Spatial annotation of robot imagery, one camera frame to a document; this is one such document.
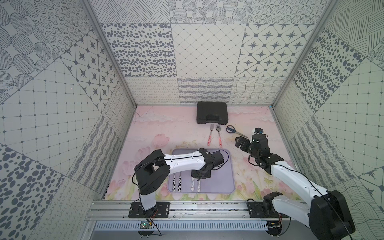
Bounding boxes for pink strawberry handle fork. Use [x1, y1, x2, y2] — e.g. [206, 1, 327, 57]
[207, 124, 215, 147]

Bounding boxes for cow pattern handle spoon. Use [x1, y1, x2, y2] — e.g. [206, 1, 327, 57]
[178, 174, 182, 193]

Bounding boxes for cow pattern handle fork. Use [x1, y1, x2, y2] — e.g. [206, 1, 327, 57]
[172, 174, 176, 192]

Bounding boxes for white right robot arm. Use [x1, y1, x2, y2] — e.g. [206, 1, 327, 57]
[236, 134, 356, 240]

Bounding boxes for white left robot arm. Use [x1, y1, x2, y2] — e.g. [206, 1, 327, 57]
[132, 148, 225, 213]

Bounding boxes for lilac plastic tray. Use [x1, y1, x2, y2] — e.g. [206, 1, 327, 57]
[167, 149, 235, 194]

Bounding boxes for black plastic tool case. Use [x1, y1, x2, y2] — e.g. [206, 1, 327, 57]
[197, 102, 229, 125]

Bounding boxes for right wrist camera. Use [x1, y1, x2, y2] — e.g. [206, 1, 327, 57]
[254, 128, 264, 135]

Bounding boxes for blue handled scissors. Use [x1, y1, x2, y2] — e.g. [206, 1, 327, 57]
[226, 125, 249, 139]

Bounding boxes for pink strawberry handle spoon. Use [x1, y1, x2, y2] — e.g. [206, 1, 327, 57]
[216, 125, 223, 148]

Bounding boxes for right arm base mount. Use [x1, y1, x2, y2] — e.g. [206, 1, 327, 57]
[246, 192, 288, 218]

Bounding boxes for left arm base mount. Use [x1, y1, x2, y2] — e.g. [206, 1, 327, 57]
[129, 201, 171, 219]

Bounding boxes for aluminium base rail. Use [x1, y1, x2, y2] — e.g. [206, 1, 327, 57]
[85, 200, 289, 221]

